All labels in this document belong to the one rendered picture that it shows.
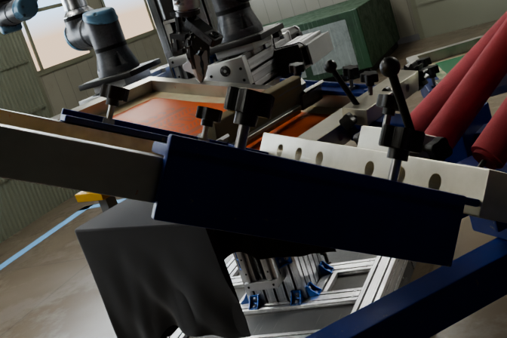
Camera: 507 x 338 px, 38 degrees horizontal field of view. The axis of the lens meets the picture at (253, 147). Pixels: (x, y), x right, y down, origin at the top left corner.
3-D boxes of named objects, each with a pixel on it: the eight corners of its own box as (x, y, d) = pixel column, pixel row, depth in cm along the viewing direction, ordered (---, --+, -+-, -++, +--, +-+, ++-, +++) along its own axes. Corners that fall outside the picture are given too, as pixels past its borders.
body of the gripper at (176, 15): (188, 47, 218) (182, 7, 214) (210, 48, 213) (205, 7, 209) (171, 53, 212) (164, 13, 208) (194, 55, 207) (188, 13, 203)
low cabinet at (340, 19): (402, 44, 1000) (387, -12, 983) (374, 75, 838) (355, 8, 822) (268, 79, 1087) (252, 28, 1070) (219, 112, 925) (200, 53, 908)
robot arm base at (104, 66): (113, 72, 271) (104, 46, 269) (147, 62, 264) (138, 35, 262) (90, 81, 257) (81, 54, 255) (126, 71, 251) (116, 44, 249)
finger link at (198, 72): (188, 81, 217) (184, 50, 214) (204, 82, 214) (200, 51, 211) (182, 84, 215) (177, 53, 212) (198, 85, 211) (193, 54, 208)
